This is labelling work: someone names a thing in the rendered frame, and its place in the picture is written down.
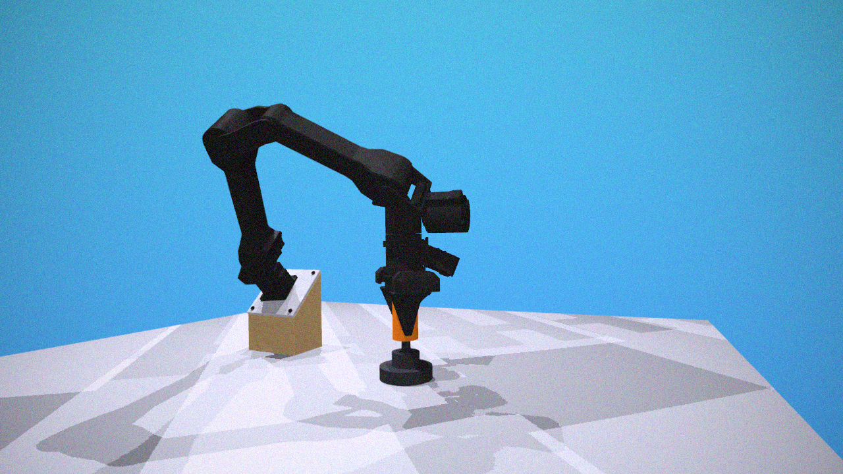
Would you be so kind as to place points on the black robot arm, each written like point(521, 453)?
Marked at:
point(385, 177)

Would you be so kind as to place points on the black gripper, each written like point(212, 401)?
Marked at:
point(406, 283)

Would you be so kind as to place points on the orange cylinder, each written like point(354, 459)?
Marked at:
point(397, 329)

